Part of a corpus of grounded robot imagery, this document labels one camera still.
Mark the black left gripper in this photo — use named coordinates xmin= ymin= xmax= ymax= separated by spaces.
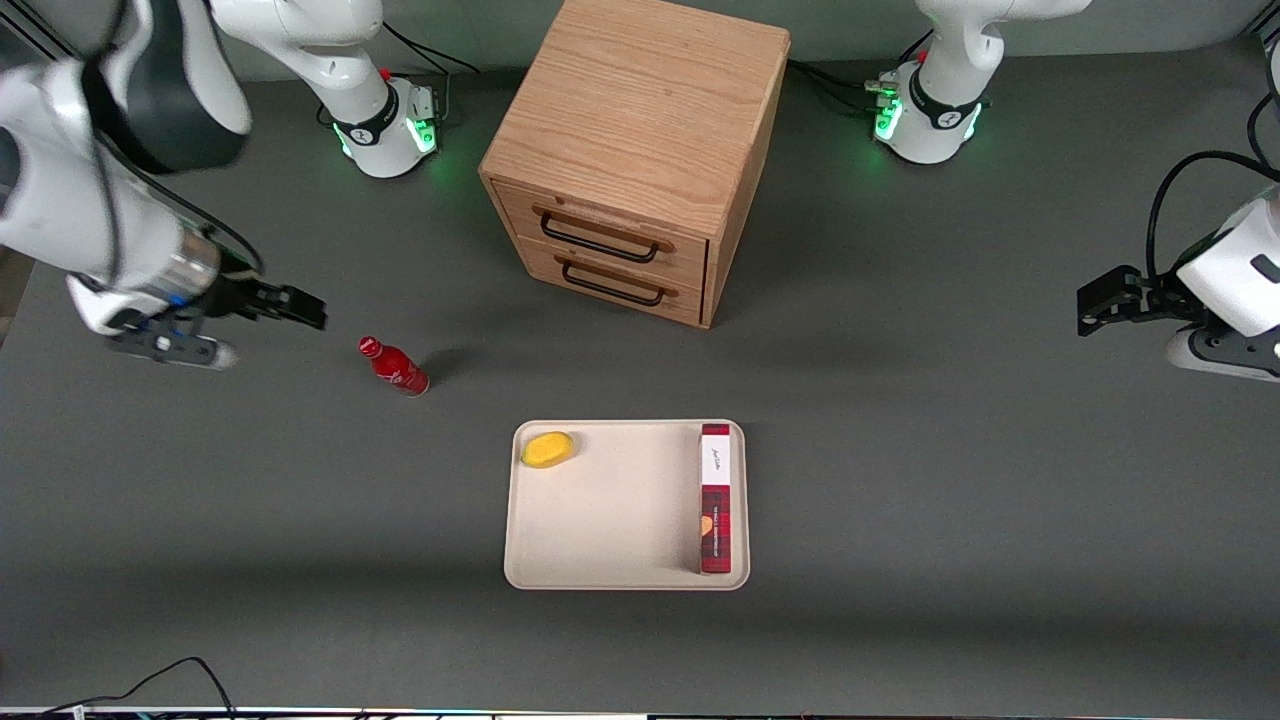
xmin=1078 ymin=265 xmax=1206 ymax=337

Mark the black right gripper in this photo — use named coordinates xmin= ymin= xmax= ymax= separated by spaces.
xmin=190 ymin=250 xmax=328 ymax=331

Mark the red coke bottle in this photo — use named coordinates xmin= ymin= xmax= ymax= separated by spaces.
xmin=358 ymin=336 xmax=431 ymax=398

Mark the beige plastic tray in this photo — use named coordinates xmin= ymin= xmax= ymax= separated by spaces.
xmin=503 ymin=419 xmax=750 ymax=591

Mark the wooden drawer front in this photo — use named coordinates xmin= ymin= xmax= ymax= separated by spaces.
xmin=493 ymin=180 xmax=711 ymax=293
xmin=518 ymin=238 xmax=707 ymax=328

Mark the yellow lemon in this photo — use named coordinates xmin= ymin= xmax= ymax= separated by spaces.
xmin=521 ymin=431 xmax=577 ymax=469

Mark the wooden drawer cabinet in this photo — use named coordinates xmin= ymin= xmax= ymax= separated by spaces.
xmin=478 ymin=0 xmax=792 ymax=330

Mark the red plaid cardboard box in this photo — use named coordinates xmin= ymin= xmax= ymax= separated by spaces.
xmin=699 ymin=423 xmax=734 ymax=576

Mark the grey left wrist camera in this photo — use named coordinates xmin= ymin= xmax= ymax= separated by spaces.
xmin=1165 ymin=325 xmax=1280 ymax=384

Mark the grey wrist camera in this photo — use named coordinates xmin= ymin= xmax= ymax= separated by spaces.
xmin=1165 ymin=325 xmax=1280 ymax=384
xmin=108 ymin=322 xmax=241 ymax=372

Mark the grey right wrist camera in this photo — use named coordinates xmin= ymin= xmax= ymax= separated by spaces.
xmin=108 ymin=322 xmax=241 ymax=372

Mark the black metal drawer handle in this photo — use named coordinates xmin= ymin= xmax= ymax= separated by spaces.
xmin=555 ymin=255 xmax=679 ymax=308
xmin=533 ymin=204 xmax=675 ymax=265

